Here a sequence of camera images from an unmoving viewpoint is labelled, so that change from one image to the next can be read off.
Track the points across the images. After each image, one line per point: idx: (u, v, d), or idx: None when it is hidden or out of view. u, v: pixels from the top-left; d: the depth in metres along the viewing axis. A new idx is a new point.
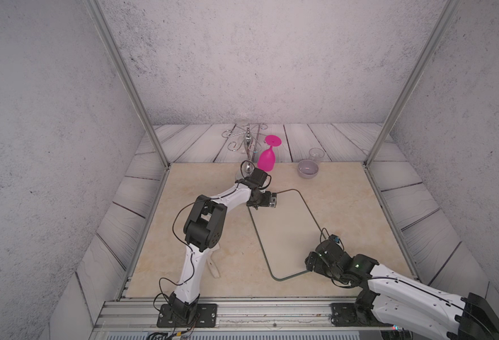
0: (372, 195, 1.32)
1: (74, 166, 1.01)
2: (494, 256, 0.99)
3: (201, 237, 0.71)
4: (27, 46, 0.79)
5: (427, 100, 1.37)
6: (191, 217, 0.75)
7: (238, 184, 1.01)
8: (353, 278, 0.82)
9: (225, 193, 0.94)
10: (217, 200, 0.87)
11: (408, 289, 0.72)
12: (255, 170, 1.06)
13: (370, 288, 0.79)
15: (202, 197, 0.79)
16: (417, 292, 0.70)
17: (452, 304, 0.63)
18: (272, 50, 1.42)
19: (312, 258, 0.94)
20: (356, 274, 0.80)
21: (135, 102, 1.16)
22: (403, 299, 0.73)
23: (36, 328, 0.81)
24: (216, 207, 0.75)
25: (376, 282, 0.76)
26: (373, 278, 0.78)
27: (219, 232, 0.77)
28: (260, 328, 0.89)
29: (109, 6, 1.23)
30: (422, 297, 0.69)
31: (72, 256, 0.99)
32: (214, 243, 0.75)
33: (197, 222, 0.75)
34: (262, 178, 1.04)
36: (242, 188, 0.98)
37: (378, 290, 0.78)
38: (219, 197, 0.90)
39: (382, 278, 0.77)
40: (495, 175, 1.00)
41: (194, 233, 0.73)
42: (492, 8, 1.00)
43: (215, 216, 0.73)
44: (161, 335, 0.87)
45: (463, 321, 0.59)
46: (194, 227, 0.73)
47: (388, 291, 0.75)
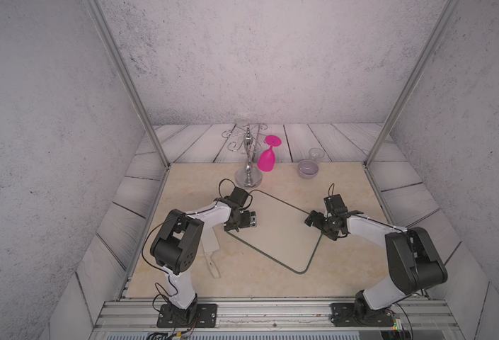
0: (372, 195, 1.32)
1: (75, 166, 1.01)
2: (495, 256, 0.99)
3: (170, 259, 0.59)
4: (27, 46, 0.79)
5: (427, 100, 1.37)
6: (161, 234, 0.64)
7: (216, 201, 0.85)
8: (337, 222, 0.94)
9: (202, 210, 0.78)
10: (192, 216, 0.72)
11: (370, 222, 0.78)
12: (235, 189, 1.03)
13: (350, 231, 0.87)
15: (175, 211, 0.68)
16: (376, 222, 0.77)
17: (396, 227, 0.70)
18: (272, 50, 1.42)
19: (313, 214, 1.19)
20: (342, 218, 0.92)
21: (135, 102, 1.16)
22: (366, 233, 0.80)
23: (36, 328, 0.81)
24: (192, 223, 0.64)
25: (352, 219, 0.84)
26: (351, 216, 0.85)
27: (194, 252, 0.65)
28: (260, 328, 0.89)
29: (109, 6, 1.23)
30: (376, 224, 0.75)
31: (72, 256, 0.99)
32: (187, 265, 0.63)
33: (168, 241, 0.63)
34: (242, 196, 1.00)
36: (221, 205, 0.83)
37: (352, 231, 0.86)
38: (195, 212, 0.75)
39: (357, 217, 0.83)
40: (494, 175, 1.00)
41: (163, 254, 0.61)
42: (492, 8, 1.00)
43: (189, 232, 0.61)
44: (161, 335, 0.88)
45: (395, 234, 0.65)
46: (163, 247, 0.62)
47: (356, 227, 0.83)
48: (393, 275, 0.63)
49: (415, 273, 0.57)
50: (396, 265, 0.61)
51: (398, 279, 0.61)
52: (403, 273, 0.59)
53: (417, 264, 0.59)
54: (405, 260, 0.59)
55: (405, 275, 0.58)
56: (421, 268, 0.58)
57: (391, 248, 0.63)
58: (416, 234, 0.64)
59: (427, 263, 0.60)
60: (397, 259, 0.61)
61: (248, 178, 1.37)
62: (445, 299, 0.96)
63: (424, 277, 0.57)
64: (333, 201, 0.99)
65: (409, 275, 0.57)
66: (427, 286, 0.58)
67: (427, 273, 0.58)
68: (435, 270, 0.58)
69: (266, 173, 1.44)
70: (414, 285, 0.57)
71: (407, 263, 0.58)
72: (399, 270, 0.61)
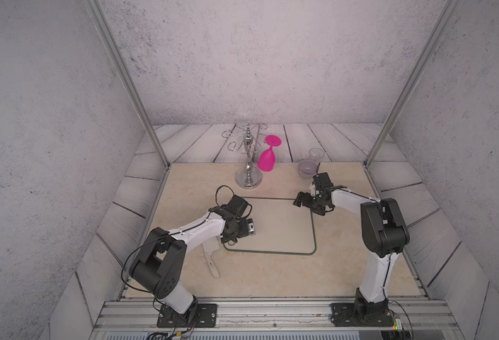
0: (372, 195, 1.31)
1: (74, 165, 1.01)
2: (494, 256, 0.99)
3: (149, 283, 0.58)
4: (27, 46, 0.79)
5: (427, 100, 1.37)
6: (140, 256, 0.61)
7: (209, 213, 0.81)
8: (323, 195, 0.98)
9: (191, 226, 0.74)
10: (177, 236, 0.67)
11: (352, 195, 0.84)
12: (233, 199, 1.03)
13: (333, 202, 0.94)
15: (157, 230, 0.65)
16: (357, 196, 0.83)
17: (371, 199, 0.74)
18: (272, 50, 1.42)
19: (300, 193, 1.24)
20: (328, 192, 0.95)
21: (135, 102, 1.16)
22: (347, 205, 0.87)
23: (36, 328, 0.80)
24: (175, 245, 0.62)
25: (335, 193, 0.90)
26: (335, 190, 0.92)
27: (176, 276, 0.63)
28: (260, 328, 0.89)
29: (109, 6, 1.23)
30: (358, 197, 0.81)
31: (72, 256, 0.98)
32: (168, 287, 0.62)
33: (148, 263, 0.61)
34: (240, 207, 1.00)
36: (214, 219, 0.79)
37: (336, 202, 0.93)
38: (180, 231, 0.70)
39: (341, 190, 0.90)
40: (495, 174, 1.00)
41: (142, 279, 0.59)
42: (492, 8, 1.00)
43: (170, 258, 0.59)
44: (161, 335, 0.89)
45: (369, 203, 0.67)
46: (142, 268, 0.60)
47: (338, 199, 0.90)
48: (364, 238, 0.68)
49: (381, 235, 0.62)
50: (366, 230, 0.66)
51: (368, 241, 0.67)
52: (372, 236, 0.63)
53: (385, 229, 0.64)
54: (374, 226, 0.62)
55: (374, 239, 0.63)
56: (388, 232, 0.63)
57: (363, 217, 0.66)
58: (387, 204, 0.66)
59: (393, 228, 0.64)
60: (367, 225, 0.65)
61: (248, 178, 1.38)
62: (445, 299, 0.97)
63: (390, 239, 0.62)
64: (320, 180, 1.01)
65: (376, 238, 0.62)
66: (393, 246, 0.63)
67: (392, 236, 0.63)
68: (399, 234, 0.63)
69: (266, 173, 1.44)
70: (381, 246, 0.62)
71: (376, 229, 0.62)
72: (369, 235, 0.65)
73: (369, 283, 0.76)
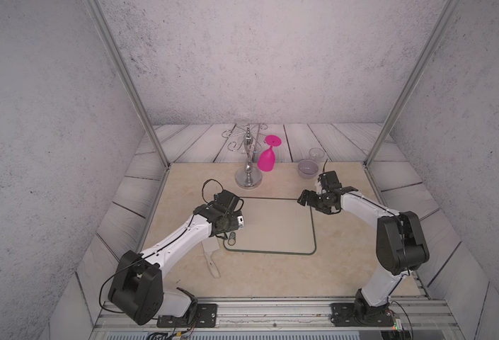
0: (372, 195, 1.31)
1: (74, 165, 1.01)
2: (495, 256, 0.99)
3: (129, 311, 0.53)
4: (27, 46, 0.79)
5: (427, 100, 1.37)
6: (115, 284, 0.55)
7: (191, 219, 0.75)
8: (330, 197, 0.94)
9: (168, 242, 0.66)
10: (151, 260, 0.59)
11: (364, 201, 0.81)
12: (221, 195, 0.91)
13: (342, 205, 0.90)
15: (129, 253, 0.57)
16: (369, 202, 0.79)
17: (388, 210, 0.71)
18: (272, 50, 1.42)
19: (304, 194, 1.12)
20: (335, 193, 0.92)
21: (135, 102, 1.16)
22: (358, 211, 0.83)
23: (36, 328, 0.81)
24: (148, 270, 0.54)
25: (345, 197, 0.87)
26: (345, 194, 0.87)
27: (158, 300, 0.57)
28: (260, 328, 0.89)
29: (109, 6, 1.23)
30: (369, 205, 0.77)
31: (71, 256, 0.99)
32: (151, 312, 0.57)
33: (126, 288, 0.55)
34: (231, 202, 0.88)
36: (197, 224, 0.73)
37: (345, 207, 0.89)
38: (156, 250, 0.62)
39: (352, 195, 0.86)
40: (495, 175, 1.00)
41: (122, 307, 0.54)
42: (492, 8, 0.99)
43: (141, 287, 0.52)
44: (161, 335, 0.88)
45: (386, 217, 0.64)
46: (121, 295, 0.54)
47: (348, 204, 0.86)
48: (379, 253, 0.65)
49: (400, 253, 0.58)
50: (383, 246, 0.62)
51: (383, 258, 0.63)
52: (388, 253, 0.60)
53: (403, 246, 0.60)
54: (393, 242, 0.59)
55: (391, 257, 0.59)
56: (406, 250, 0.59)
57: (381, 231, 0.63)
58: (407, 218, 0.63)
59: (413, 245, 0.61)
60: (385, 241, 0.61)
61: (248, 178, 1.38)
62: (445, 299, 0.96)
63: (408, 258, 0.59)
64: (328, 178, 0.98)
65: (394, 256, 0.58)
66: (410, 265, 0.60)
67: (410, 254, 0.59)
68: (419, 251, 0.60)
69: (266, 173, 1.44)
70: (398, 265, 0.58)
71: (393, 246, 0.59)
72: (386, 251, 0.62)
73: (374, 291, 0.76)
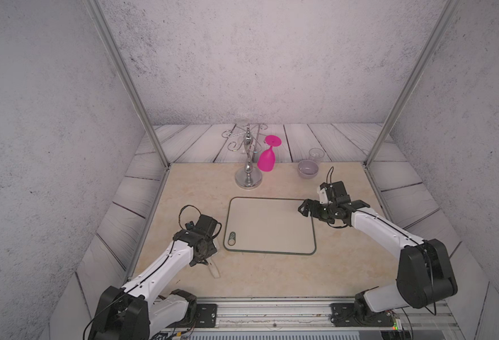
0: (372, 195, 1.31)
1: (75, 166, 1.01)
2: (495, 257, 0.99)
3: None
4: (27, 47, 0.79)
5: (427, 100, 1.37)
6: (95, 325, 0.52)
7: (171, 246, 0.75)
8: (340, 214, 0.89)
9: (151, 271, 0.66)
10: (134, 292, 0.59)
11: (380, 223, 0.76)
12: (201, 217, 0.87)
13: (352, 223, 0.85)
15: (108, 290, 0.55)
16: (386, 226, 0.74)
17: (410, 239, 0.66)
18: (272, 50, 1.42)
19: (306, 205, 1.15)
20: (345, 208, 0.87)
21: (135, 102, 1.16)
22: (370, 232, 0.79)
23: (36, 328, 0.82)
24: (133, 304, 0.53)
25: (357, 214, 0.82)
26: (357, 212, 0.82)
27: (143, 337, 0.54)
28: (260, 328, 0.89)
29: (109, 6, 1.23)
30: (388, 229, 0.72)
31: (71, 256, 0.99)
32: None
33: (108, 329, 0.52)
34: (211, 225, 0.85)
36: (178, 251, 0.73)
37: (355, 225, 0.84)
38: (139, 281, 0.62)
39: (365, 214, 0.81)
40: (495, 175, 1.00)
41: None
42: (492, 8, 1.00)
43: (129, 320, 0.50)
44: (161, 335, 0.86)
45: (409, 247, 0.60)
46: (103, 336, 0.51)
47: (360, 222, 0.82)
48: (401, 285, 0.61)
49: (428, 288, 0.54)
50: (407, 279, 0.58)
51: (407, 291, 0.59)
52: (415, 288, 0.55)
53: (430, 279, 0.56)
54: (420, 276, 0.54)
55: (417, 291, 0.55)
56: (432, 282, 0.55)
57: (404, 263, 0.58)
58: (432, 248, 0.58)
59: (439, 277, 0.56)
60: (410, 273, 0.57)
61: (248, 178, 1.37)
62: (445, 299, 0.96)
63: (436, 292, 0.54)
64: (335, 190, 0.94)
65: (421, 292, 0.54)
66: (438, 298, 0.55)
67: (438, 287, 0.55)
68: (446, 282, 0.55)
69: (266, 173, 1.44)
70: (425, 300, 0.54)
71: (421, 280, 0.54)
72: (410, 285, 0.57)
73: (379, 299, 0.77)
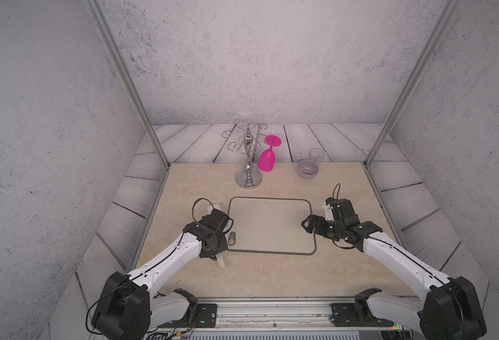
0: (372, 195, 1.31)
1: (74, 166, 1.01)
2: (495, 256, 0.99)
3: (115, 335, 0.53)
4: (27, 46, 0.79)
5: (427, 100, 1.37)
6: (100, 308, 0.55)
7: (180, 238, 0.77)
8: (351, 238, 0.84)
9: (156, 262, 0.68)
10: (139, 281, 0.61)
11: (397, 255, 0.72)
12: (213, 212, 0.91)
13: (364, 249, 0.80)
15: (115, 275, 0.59)
16: (404, 259, 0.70)
17: (435, 277, 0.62)
18: (272, 50, 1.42)
19: (312, 219, 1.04)
20: (355, 232, 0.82)
21: (135, 102, 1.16)
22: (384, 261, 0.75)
23: (36, 328, 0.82)
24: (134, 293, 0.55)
25: (369, 242, 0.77)
26: (370, 239, 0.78)
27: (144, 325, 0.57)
28: (260, 328, 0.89)
29: (109, 6, 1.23)
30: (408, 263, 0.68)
31: (71, 256, 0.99)
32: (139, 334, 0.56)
33: (111, 312, 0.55)
34: (221, 221, 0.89)
36: (187, 244, 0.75)
37: (368, 253, 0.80)
38: (145, 270, 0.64)
39: (379, 241, 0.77)
40: (495, 174, 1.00)
41: (107, 329, 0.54)
42: (492, 8, 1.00)
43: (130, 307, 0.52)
44: (161, 335, 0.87)
45: (436, 289, 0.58)
46: (107, 317, 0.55)
47: (373, 251, 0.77)
48: (425, 328, 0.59)
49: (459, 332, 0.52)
50: (434, 322, 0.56)
51: (434, 334, 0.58)
52: (445, 333, 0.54)
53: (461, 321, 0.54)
54: (450, 320, 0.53)
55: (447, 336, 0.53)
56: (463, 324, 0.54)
57: (431, 305, 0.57)
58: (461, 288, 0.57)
59: (468, 319, 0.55)
60: (438, 318, 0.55)
61: (248, 178, 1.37)
62: None
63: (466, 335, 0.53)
64: (342, 210, 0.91)
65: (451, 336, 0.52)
66: None
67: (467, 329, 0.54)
68: (475, 324, 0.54)
69: (266, 173, 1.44)
70: None
71: (452, 324, 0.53)
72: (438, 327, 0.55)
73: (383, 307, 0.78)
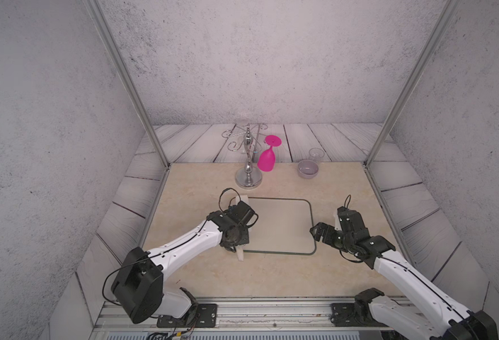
0: (372, 195, 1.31)
1: (74, 166, 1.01)
2: (495, 256, 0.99)
3: (127, 306, 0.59)
4: (27, 47, 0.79)
5: (427, 100, 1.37)
6: (119, 278, 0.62)
7: (202, 226, 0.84)
8: (361, 253, 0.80)
9: (177, 245, 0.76)
10: (157, 260, 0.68)
11: (411, 279, 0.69)
12: (238, 205, 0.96)
13: (375, 267, 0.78)
15: (135, 251, 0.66)
16: (420, 285, 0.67)
17: (454, 309, 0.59)
18: (272, 50, 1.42)
19: (321, 228, 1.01)
20: (366, 248, 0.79)
21: (135, 102, 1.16)
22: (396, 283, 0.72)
23: (36, 328, 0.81)
24: (149, 273, 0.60)
25: (383, 263, 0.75)
26: (383, 258, 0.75)
27: (155, 302, 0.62)
28: (260, 328, 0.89)
29: (109, 6, 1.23)
30: (424, 290, 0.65)
31: (71, 256, 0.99)
32: (146, 312, 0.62)
33: (128, 283, 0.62)
34: (245, 214, 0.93)
36: (208, 231, 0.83)
37: (379, 270, 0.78)
38: (165, 251, 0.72)
39: (392, 262, 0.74)
40: (495, 174, 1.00)
41: (122, 299, 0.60)
42: (492, 8, 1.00)
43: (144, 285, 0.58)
44: (161, 335, 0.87)
45: (454, 324, 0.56)
46: (124, 288, 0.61)
47: (385, 271, 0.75)
48: None
49: None
50: None
51: None
52: None
53: None
54: None
55: None
56: None
57: None
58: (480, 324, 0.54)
59: None
60: None
61: (248, 178, 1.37)
62: None
63: None
64: (352, 223, 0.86)
65: None
66: None
67: None
68: None
69: (266, 173, 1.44)
70: None
71: None
72: None
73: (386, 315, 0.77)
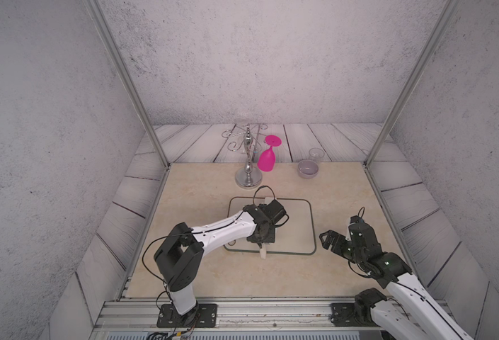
0: (372, 195, 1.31)
1: (74, 166, 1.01)
2: (495, 256, 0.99)
3: (166, 275, 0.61)
4: (27, 47, 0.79)
5: (427, 100, 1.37)
6: (163, 247, 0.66)
7: (239, 214, 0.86)
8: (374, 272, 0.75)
9: (216, 227, 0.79)
10: (199, 236, 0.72)
11: (427, 308, 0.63)
12: (272, 202, 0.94)
13: (388, 290, 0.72)
15: (180, 225, 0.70)
16: (436, 316, 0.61)
17: None
18: (272, 50, 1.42)
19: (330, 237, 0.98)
20: (380, 268, 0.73)
21: (135, 102, 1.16)
22: (410, 311, 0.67)
23: (36, 328, 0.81)
24: (192, 248, 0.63)
25: (396, 286, 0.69)
26: (398, 282, 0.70)
27: (190, 276, 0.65)
28: (260, 328, 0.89)
29: (109, 6, 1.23)
30: (439, 324, 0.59)
31: (71, 256, 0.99)
32: (182, 285, 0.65)
33: (170, 254, 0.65)
34: (278, 213, 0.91)
36: (243, 221, 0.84)
37: (392, 294, 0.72)
38: (207, 231, 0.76)
39: (408, 287, 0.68)
40: (495, 174, 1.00)
41: (163, 268, 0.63)
42: (492, 8, 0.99)
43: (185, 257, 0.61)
44: (161, 335, 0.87)
45: None
46: (165, 258, 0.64)
47: (399, 295, 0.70)
48: None
49: None
50: None
51: None
52: None
53: None
54: None
55: None
56: None
57: None
58: None
59: None
60: None
61: (248, 178, 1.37)
62: (445, 299, 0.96)
63: None
64: (365, 239, 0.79)
65: None
66: None
67: None
68: None
69: (266, 173, 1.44)
70: None
71: None
72: None
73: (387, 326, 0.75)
